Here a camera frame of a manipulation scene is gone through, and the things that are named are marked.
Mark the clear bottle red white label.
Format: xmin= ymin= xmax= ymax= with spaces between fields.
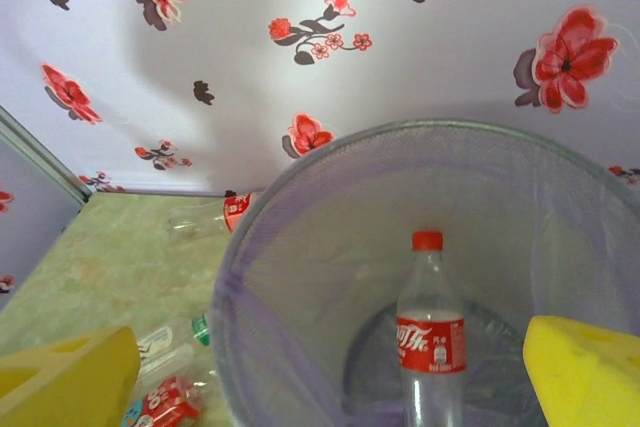
xmin=122 ymin=374 xmax=209 ymax=427

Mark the clear mesh bin purple liner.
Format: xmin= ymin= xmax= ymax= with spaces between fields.
xmin=208 ymin=118 xmax=640 ymax=427

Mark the aluminium frame post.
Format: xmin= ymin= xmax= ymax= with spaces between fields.
xmin=0 ymin=104 xmax=94 ymax=208

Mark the Coca-Cola bottle red cap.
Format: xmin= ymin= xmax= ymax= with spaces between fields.
xmin=167 ymin=191 xmax=264 ymax=248
xmin=395 ymin=230 xmax=469 ymax=427

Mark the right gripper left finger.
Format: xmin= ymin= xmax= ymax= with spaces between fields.
xmin=0 ymin=325 xmax=142 ymax=427

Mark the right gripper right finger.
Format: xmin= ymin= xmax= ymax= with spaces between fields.
xmin=522 ymin=315 xmax=640 ymax=427

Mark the clear bottle green label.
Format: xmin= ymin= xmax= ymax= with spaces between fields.
xmin=133 ymin=312 xmax=214 ymax=396

